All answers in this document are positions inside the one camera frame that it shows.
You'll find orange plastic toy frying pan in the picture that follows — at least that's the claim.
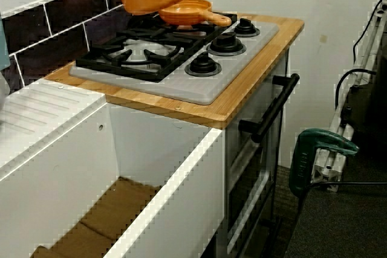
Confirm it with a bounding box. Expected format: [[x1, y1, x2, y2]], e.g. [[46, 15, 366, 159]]
[[157, 0, 232, 28]]

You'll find grey toy stove top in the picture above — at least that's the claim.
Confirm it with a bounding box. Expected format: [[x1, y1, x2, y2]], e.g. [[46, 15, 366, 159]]
[[68, 19, 279, 105]]

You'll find white toy sink basin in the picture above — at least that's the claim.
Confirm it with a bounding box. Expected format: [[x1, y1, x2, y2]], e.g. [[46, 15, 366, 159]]
[[0, 78, 226, 258]]

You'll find black stove knob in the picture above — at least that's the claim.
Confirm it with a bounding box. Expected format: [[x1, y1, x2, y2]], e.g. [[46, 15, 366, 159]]
[[232, 18, 261, 38], [184, 51, 223, 77], [206, 31, 246, 57]]

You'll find wooden countertop board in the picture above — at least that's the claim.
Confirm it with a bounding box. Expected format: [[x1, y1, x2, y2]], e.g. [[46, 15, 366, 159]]
[[44, 13, 304, 131]]

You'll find grey toy oven cabinet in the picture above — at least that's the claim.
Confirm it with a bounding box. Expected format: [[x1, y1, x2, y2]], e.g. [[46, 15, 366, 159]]
[[223, 47, 293, 258]]

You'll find black burner grate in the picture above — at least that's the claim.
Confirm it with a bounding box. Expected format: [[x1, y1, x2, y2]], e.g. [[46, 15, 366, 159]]
[[74, 11, 238, 83]]

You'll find green clamp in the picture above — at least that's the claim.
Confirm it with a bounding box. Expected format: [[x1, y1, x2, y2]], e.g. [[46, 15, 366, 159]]
[[288, 127, 360, 210]]

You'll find brown cloth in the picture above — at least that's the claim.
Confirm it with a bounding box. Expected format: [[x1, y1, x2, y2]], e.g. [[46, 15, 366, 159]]
[[30, 176, 163, 258]]

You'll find dark tile backsplash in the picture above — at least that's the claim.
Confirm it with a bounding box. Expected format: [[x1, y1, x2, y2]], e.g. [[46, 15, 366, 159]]
[[0, 0, 202, 95]]

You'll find black equipment box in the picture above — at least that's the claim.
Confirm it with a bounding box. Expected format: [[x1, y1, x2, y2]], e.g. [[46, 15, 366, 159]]
[[347, 37, 387, 156]]

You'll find blue-grey plastic box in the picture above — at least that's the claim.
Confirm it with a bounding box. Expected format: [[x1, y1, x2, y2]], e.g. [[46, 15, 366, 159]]
[[0, 18, 11, 71]]

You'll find black oven door handle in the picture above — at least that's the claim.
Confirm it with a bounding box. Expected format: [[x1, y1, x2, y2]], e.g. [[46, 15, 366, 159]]
[[238, 73, 301, 144]]

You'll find black cable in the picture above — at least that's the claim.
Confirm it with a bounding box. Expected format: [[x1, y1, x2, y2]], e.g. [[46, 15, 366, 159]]
[[353, 0, 387, 65], [335, 69, 377, 111]]

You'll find aluminium frame rail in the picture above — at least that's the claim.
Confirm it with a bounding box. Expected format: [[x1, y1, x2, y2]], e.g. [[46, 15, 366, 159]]
[[313, 0, 387, 194]]

